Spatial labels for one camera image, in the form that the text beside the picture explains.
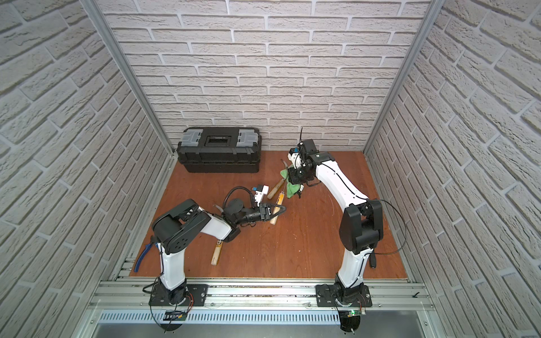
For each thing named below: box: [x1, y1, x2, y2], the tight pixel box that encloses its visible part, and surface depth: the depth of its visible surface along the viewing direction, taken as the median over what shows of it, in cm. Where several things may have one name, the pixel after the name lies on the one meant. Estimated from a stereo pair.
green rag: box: [280, 168, 301, 199], surface depth 87 cm
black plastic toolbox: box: [176, 126, 262, 174], surface depth 102 cm
